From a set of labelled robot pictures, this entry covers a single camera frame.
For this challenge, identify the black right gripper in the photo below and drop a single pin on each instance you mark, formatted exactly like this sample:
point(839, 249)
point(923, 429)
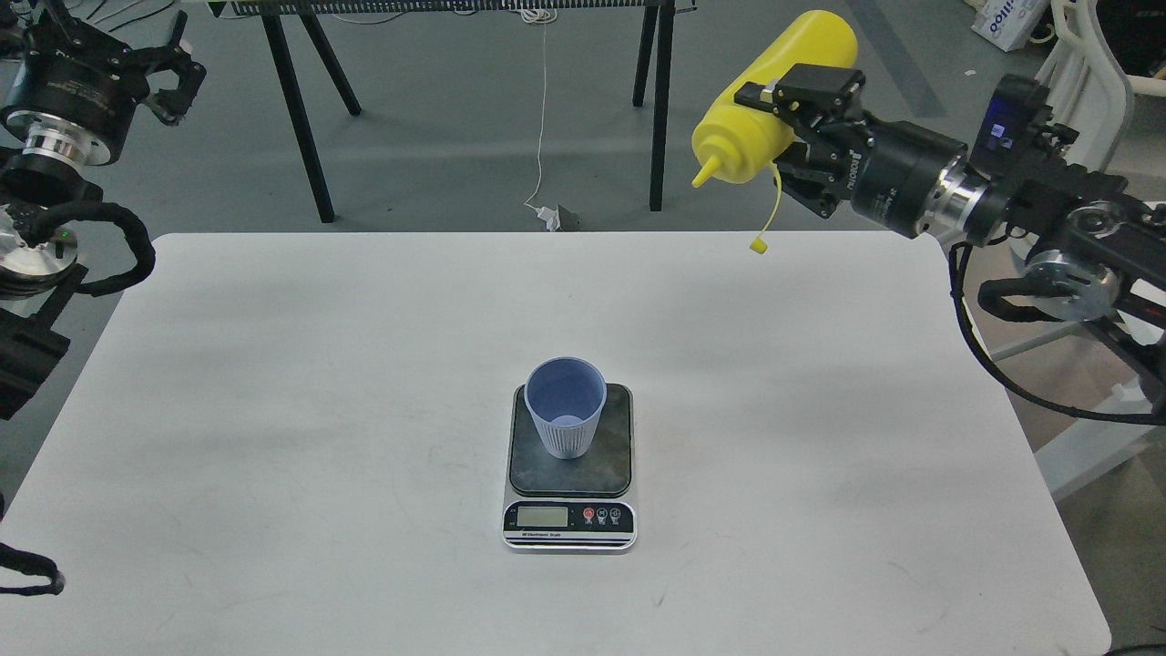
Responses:
point(909, 179)

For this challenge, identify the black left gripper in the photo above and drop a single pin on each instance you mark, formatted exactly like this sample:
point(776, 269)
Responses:
point(89, 81)

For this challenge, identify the yellow squeeze bottle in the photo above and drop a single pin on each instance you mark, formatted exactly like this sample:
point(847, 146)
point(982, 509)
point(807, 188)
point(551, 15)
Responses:
point(739, 136)

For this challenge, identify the blue plastic cup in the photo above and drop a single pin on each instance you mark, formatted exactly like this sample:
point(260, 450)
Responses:
point(565, 397)

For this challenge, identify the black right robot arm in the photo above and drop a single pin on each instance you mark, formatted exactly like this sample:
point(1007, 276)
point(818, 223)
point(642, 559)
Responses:
point(1148, 366)

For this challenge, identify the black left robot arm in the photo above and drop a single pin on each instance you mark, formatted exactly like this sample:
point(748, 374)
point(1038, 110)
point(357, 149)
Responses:
point(44, 195)

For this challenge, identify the digital kitchen scale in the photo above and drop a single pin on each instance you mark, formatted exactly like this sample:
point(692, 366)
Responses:
point(585, 504)

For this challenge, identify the white cardboard box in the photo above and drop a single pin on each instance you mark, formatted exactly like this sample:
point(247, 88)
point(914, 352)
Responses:
point(1007, 25)

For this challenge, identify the white office chair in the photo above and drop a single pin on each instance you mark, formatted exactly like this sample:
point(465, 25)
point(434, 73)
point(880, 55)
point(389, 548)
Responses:
point(1084, 64)

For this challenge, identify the white side table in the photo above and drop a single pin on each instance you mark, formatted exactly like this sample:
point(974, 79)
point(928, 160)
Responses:
point(1070, 452)

